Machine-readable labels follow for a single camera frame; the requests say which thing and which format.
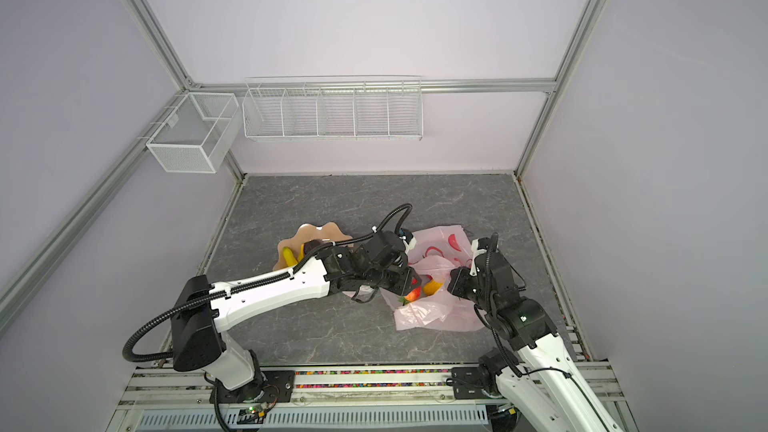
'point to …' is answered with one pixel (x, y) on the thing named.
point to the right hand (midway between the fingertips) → (452, 273)
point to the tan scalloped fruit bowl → (329, 233)
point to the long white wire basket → (333, 108)
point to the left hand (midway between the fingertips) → (414, 286)
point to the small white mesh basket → (195, 136)
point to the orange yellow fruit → (431, 287)
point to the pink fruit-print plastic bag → (434, 253)
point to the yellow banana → (290, 257)
